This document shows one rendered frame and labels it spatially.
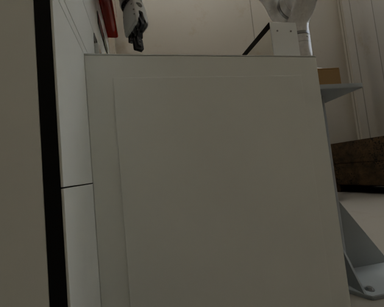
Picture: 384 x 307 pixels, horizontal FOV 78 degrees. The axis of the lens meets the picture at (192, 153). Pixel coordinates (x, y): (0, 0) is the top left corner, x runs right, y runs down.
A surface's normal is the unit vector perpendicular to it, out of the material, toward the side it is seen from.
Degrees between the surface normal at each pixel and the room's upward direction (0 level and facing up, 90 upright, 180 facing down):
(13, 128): 90
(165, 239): 90
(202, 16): 90
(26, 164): 90
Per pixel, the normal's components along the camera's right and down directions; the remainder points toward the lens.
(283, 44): 0.21, -0.09
